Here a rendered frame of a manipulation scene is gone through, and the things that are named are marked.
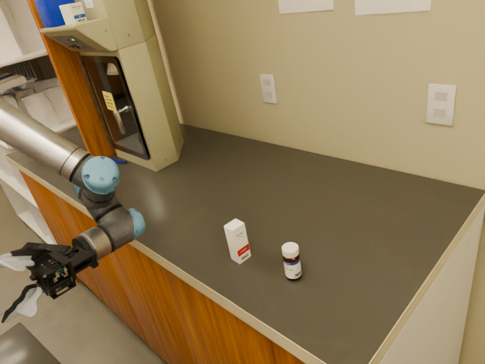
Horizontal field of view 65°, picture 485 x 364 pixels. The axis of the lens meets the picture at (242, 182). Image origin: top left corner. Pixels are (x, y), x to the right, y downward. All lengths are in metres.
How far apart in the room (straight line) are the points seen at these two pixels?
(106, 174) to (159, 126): 0.69
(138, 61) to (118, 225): 0.68
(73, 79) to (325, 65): 1.01
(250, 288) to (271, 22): 0.92
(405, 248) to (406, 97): 0.46
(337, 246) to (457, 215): 0.32
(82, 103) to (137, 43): 0.44
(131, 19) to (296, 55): 0.57
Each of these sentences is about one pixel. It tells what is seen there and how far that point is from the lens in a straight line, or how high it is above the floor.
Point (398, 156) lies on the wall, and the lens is 1.31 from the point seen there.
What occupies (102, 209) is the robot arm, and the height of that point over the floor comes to 1.13.
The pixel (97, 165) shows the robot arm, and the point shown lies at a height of 1.27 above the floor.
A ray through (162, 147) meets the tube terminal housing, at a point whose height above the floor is 1.02.
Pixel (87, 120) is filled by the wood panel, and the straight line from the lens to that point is 1.78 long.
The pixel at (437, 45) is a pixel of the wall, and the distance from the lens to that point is 1.16.
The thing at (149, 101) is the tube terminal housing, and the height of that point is 1.21.
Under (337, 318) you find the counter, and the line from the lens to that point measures 0.82.
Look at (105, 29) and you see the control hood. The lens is 1.39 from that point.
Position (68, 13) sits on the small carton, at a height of 1.54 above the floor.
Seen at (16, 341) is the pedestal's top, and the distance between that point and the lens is 1.04.
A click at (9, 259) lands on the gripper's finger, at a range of 0.88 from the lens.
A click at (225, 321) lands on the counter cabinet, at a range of 1.05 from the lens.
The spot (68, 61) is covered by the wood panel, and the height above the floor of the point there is 1.37.
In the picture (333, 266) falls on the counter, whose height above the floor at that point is 0.94.
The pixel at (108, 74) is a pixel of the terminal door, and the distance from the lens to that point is 1.51.
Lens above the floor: 1.57
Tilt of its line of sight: 29 degrees down
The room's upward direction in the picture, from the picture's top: 11 degrees counter-clockwise
